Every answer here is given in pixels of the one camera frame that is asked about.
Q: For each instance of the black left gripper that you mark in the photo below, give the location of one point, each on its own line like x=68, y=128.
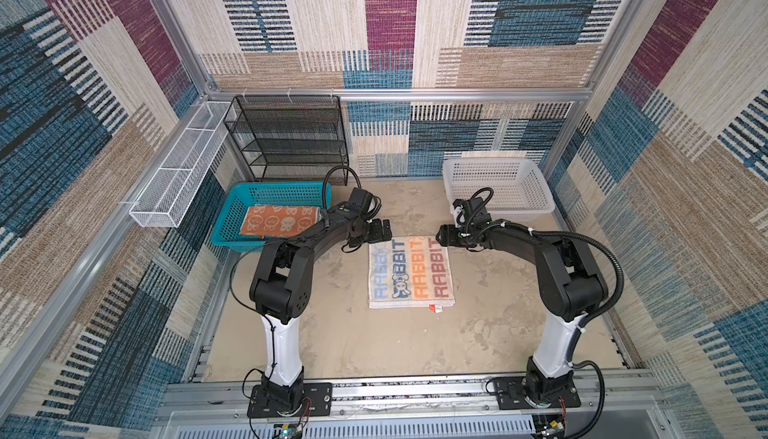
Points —
x=377, y=236

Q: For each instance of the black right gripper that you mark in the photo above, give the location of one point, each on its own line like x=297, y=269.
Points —
x=446, y=233

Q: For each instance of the white plastic laundry basket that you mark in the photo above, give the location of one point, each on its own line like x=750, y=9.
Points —
x=520, y=189

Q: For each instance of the orange and cream towel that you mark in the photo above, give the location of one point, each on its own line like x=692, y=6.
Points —
x=278, y=221

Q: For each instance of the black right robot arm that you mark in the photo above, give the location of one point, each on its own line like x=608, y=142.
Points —
x=570, y=284

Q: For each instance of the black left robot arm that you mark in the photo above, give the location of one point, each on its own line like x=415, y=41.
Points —
x=281, y=289

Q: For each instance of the teal plastic basket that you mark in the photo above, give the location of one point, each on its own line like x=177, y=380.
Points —
x=226, y=231

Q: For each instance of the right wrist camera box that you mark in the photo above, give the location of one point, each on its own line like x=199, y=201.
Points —
x=462, y=210

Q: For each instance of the black wire shelf rack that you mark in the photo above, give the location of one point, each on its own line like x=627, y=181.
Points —
x=288, y=138

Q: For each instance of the white wire mesh tray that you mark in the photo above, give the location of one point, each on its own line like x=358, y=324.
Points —
x=166, y=198

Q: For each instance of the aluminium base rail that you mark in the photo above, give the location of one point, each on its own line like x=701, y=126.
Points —
x=625, y=403

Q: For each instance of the aluminium frame post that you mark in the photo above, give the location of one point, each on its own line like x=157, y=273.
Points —
x=614, y=41

